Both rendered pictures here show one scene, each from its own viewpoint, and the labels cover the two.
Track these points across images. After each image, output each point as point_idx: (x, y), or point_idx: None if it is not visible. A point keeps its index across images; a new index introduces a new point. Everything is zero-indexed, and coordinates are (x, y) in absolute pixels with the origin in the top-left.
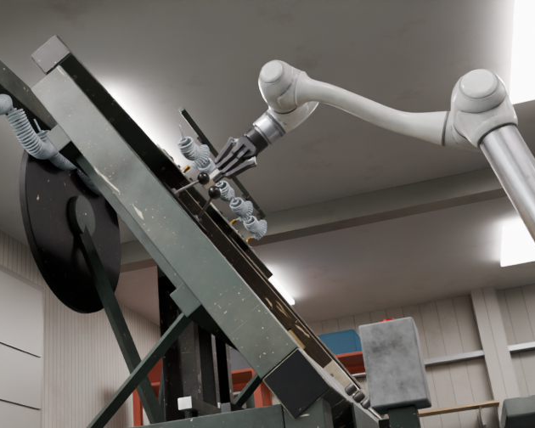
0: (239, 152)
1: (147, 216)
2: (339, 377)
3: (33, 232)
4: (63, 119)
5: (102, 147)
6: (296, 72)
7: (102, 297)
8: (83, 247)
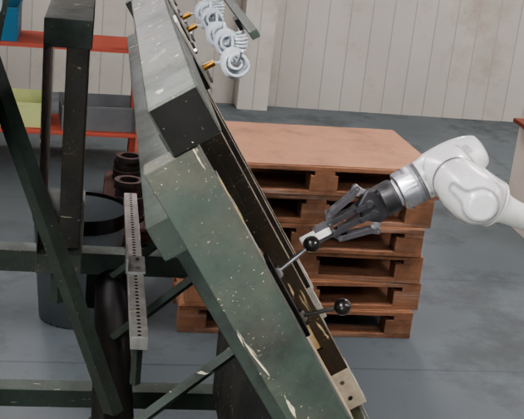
0: (363, 212)
1: (301, 416)
2: (349, 386)
3: None
4: (196, 244)
5: (253, 306)
6: (503, 198)
7: (19, 166)
8: None
